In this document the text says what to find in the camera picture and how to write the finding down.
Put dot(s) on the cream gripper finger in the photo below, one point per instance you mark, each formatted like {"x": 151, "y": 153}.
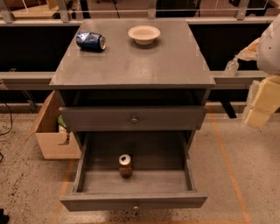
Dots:
{"x": 249, "y": 52}
{"x": 263, "y": 101}

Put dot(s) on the orange soda can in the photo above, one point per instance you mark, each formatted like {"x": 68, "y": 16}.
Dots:
{"x": 125, "y": 165}

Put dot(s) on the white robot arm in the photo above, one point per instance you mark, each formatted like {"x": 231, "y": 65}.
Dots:
{"x": 268, "y": 53}

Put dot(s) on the grey wooden drawer cabinet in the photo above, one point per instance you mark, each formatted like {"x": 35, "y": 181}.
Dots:
{"x": 175, "y": 50}

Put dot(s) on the open grey middle drawer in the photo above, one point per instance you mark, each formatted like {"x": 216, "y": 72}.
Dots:
{"x": 161, "y": 177}

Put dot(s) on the closed grey top drawer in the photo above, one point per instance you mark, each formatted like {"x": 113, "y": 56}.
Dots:
{"x": 133, "y": 118}

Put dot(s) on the crushed blue soda can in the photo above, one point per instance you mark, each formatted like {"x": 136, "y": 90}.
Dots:
{"x": 90, "y": 40}

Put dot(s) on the clear hand sanitizer bottle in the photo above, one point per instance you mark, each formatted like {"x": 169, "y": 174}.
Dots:
{"x": 232, "y": 67}

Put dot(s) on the grey metal railing shelf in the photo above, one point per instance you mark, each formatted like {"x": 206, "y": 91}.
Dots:
{"x": 131, "y": 80}

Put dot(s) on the white paper bowl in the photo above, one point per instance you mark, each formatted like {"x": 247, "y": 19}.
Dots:
{"x": 144, "y": 34}

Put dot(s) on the open cardboard box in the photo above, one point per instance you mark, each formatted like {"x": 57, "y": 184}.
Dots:
{"x": 53, "y": 144}

